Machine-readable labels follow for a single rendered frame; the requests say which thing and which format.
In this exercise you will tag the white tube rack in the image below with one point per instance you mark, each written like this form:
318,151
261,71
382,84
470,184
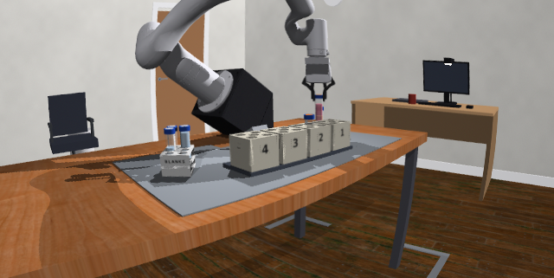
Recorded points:
178,164

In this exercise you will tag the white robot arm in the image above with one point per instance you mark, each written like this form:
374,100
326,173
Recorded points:
152,48

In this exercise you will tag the cream bucket adapter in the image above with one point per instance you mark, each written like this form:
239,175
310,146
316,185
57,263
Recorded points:
318,138
341,133
254,151
292,143

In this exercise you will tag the water blank tube with white cap dot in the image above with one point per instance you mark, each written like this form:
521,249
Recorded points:
184,136

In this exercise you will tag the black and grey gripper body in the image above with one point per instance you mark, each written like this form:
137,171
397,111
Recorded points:
318,73

